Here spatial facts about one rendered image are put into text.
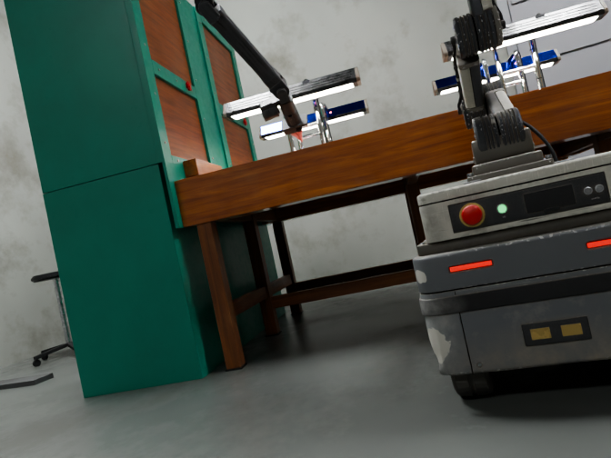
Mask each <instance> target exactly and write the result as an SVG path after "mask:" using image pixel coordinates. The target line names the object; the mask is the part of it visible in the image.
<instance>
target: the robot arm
mask: <svg viewBox="0 0 611 458"><path fill-rule="evenodd" d="M195 10H196V11H197V13H199V14H200V15H201V16H203V17H204V18H205V19H206V21H207V22H208V23H209V24H210V25H211V26H212V27H214V28H215V29H216V30H217V32H218V33H219V34H220V35H221V36H222V37H223V38H224V39H225V40H226V41H227V42H228V43H229V44H230V45H231V46H232V47H233V48H234V49H235V51H236V52H237V53H238V54H239V55H240V56H241V57H242V58H243V59H244V60H245V62H246V63H247V64H248V65H249V66H250V67H251V68H252V69H253V70H254V72H255V73H256V74H257V75H258V76H259V77H260V79H261V80H262V82H263V83H264V84H265V85H266V86H267V87H268V89H269V91H270V92H271V93H272V94H273V96H270V98H269V99H266V100H265V101H263V102H261V103H260V104H259V106H260V111H261V113H262V115H263V117H264V119H265V121H266V122H267V121H269V120H272V119H274V118H277V117H278V116H280V110H279V108H278V106H280V109H281V111H282V113H283V116H284V118H285V119H284V120H282V132H283V133H284V134H285V135H287V134H291V135H292V136H294V137H295V138H297V139H298V140H299V141H300V142H301V143H302V142H303V136H302V133H303V126H308V122H307V121H308V120H307V114H301V115H299V113H298V111H297V108H296V106H295V102H294V99H293V97H292V95H289V88H288V85H287V82H286V80H285V79H284V77H283V76H282V75H281V74H280V73H278V72H277V71H276V69H275V68H274V67H273V66H271V65H270V64H269V62H268V61H267V60H266V59H265V58H264V57H263V55H262V54H261V53H260V52H259V51H258V50H257V48H256V47H255V46H254V45H253V44H252V43H251V41H250V40H249V39H248V38H247V37H246V36H245V34H244V33H243V32H242V31H241V30H240V29H239V27H238V26H237V25H236V24H235V23H234V22H233V20H232V19H231V18H230V17H229V16H228V15H227V13H226V12H225V10H224V9H223V7H222V6H221V5H220V4H218V3H217V2H216V1H215V0H195Z"/></svg>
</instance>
